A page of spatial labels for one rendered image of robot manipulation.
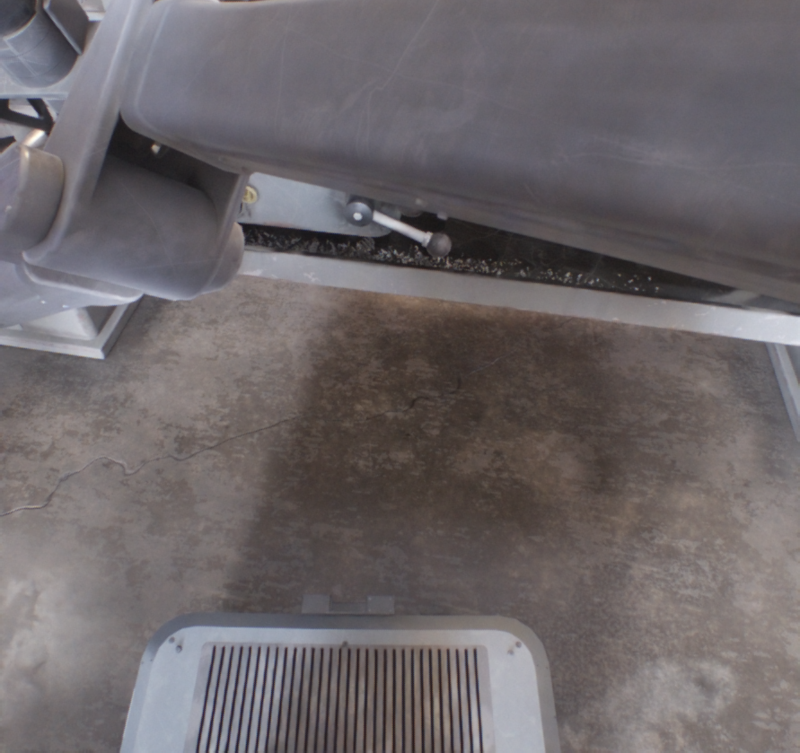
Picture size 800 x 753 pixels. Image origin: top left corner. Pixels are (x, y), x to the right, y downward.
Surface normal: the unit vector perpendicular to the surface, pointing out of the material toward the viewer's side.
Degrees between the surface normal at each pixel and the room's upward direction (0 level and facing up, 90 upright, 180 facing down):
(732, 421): 0
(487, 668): 0
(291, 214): 90
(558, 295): 90
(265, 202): 90
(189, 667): 0
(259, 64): 51
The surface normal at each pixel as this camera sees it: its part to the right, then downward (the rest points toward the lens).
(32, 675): 0.03, -0.64
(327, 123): -0.64, -0.09
